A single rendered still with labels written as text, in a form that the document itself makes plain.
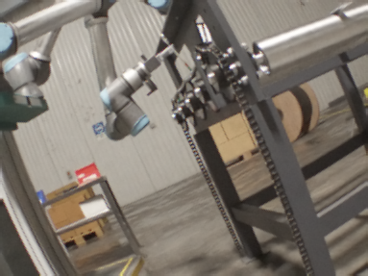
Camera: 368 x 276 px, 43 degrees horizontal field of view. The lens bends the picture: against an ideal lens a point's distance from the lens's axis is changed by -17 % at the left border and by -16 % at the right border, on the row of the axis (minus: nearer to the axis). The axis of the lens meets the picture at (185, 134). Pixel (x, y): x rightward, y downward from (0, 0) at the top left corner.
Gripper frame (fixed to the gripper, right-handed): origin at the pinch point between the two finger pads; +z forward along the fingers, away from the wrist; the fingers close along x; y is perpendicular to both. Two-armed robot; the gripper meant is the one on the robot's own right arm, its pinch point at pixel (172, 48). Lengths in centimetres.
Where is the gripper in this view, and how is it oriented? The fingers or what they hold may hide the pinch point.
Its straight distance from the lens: 211.1
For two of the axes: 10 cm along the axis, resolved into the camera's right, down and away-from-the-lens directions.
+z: 7.7, -6.3, 1.0
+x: -1.5, -0.3, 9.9
